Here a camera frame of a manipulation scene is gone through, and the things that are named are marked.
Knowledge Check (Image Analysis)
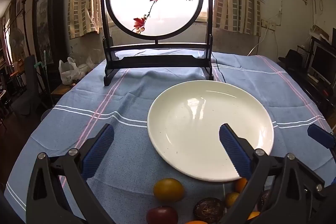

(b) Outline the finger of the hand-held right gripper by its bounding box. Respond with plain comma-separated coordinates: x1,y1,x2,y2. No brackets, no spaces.
307,124,336,161

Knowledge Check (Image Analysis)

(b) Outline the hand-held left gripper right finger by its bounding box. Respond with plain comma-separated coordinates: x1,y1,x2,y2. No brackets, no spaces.
219,123,328,224

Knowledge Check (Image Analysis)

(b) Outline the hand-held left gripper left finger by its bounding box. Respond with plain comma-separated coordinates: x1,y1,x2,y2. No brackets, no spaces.
26,123,116,224

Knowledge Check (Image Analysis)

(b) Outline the white round plate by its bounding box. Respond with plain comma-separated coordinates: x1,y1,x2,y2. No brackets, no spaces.
147,80,275,182

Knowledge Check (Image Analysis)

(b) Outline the yellow green kumquat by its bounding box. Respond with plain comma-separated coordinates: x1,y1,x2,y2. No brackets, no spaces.
225,192,240,208

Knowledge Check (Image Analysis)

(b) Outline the small orange tangerine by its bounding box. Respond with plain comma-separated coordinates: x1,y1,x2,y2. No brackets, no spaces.
234,177,248,193

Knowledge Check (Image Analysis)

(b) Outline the blue striped tablecloth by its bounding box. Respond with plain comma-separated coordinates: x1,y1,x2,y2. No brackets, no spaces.
4,49,336,224

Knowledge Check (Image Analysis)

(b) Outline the computer monitor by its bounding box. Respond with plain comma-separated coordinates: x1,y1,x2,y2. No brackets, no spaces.
308,44,336,85

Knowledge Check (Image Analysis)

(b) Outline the yellow tomato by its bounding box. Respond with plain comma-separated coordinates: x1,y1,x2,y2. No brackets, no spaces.
154,178,185,202

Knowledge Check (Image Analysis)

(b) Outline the small white plastic bag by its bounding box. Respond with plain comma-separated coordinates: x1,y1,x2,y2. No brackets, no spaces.
79,56,98,75

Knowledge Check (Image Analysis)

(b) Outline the black hat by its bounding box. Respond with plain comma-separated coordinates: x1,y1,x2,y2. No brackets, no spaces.
278,49,305,67

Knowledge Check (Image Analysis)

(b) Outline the dark red tomato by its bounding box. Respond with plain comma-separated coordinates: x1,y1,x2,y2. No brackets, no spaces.
146,206,179,224

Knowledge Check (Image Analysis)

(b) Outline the grey covered chair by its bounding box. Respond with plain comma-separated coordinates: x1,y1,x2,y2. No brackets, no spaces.
12,55,41,115

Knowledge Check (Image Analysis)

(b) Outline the standing fan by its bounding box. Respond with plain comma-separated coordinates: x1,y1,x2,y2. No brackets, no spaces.
9,28,26,58

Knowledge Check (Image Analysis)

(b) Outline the dark framed painting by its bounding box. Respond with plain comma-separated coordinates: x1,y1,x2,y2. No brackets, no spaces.
31,0,69,68

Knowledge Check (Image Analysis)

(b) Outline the bird painting table screen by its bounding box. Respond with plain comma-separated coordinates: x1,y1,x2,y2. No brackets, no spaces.
99,0,214,86

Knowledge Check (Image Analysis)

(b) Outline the white cable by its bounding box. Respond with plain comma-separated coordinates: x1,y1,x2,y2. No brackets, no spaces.
247,27,271,56

